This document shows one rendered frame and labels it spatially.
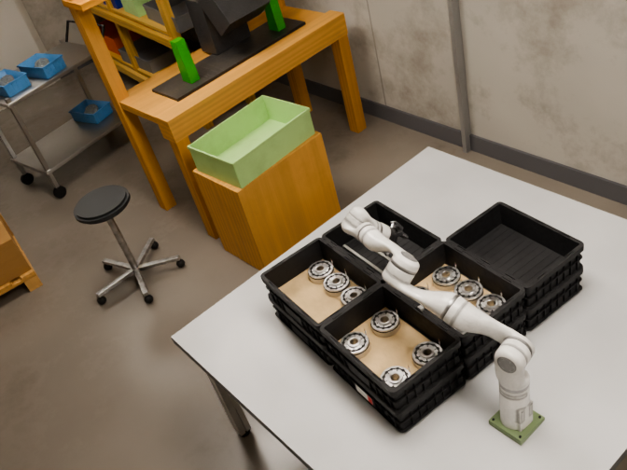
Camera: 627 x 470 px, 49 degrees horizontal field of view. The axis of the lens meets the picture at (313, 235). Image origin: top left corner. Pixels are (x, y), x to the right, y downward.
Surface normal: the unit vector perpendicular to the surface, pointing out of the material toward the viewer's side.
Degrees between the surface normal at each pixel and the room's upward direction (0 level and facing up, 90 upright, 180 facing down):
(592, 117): 90
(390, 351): 0
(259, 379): 0
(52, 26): 90
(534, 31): 90
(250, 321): 0
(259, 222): 90
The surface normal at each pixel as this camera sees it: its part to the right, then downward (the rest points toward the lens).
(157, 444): -0.22, -0.76
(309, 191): 0.68, 0.33
